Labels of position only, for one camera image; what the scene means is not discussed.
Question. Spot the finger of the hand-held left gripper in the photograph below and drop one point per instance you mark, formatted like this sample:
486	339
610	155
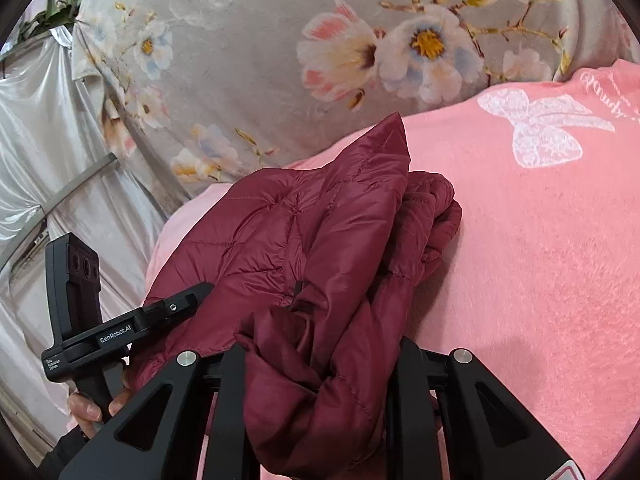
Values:
180	301

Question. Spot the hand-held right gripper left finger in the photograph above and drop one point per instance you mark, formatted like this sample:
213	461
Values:
231	385

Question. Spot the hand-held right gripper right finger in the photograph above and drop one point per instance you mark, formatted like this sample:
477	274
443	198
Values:
411	385

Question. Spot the maroon quilted jacket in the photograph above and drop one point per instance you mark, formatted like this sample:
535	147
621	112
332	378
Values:
320	270

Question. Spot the person's left forearm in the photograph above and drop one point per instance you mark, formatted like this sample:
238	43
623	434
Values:
65	455

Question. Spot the person's left hand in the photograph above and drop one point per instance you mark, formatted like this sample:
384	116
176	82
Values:
92	412

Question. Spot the grey metal bar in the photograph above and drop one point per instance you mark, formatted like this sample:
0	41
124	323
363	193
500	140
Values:
80	185

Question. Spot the pink blanket with white bows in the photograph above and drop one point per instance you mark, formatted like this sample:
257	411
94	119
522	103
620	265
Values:
525	285

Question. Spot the silver satin curtain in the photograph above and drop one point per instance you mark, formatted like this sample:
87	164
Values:
55	135

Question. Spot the grey floral bedsheet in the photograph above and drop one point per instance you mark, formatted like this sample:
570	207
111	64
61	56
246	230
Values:
300	60

